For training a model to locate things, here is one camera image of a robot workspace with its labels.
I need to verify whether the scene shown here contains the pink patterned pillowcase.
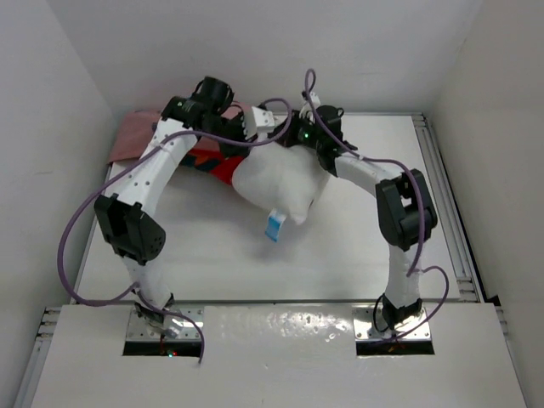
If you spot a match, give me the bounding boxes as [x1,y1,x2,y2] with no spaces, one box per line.
[109,101,252,199]

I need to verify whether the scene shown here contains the white pillow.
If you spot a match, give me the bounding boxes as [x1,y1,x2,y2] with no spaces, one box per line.
[232,143,330,224]

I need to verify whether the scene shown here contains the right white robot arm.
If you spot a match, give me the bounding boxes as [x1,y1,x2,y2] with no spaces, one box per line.
[286,105,438,331]

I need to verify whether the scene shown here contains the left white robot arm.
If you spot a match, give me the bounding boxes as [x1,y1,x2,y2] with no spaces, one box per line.
[93,76,243,328]

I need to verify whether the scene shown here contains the blue pillow label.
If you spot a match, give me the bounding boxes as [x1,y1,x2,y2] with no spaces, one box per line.
[264,209,287,242]

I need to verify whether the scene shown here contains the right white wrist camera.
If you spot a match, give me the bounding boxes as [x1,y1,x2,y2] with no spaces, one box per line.
[298,91,320,122]

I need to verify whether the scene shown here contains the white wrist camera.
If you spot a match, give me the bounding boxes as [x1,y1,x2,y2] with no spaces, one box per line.
[243,106,275,139]
[298,91,320,122]

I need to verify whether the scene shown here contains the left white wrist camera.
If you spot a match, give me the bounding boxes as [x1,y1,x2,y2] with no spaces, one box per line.
[243,106,275,139]

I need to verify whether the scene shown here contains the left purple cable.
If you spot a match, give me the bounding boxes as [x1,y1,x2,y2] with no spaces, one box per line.
[57,98,294,366]

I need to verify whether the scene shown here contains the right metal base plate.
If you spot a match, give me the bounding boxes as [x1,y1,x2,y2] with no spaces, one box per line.
[352,303,432,343]

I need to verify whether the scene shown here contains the metal base plate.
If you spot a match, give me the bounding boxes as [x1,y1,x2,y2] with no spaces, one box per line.
[352,303,432,343]
[125,303,204,343]

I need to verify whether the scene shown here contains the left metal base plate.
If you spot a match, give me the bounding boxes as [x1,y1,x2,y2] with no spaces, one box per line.
[125,303,204,343]

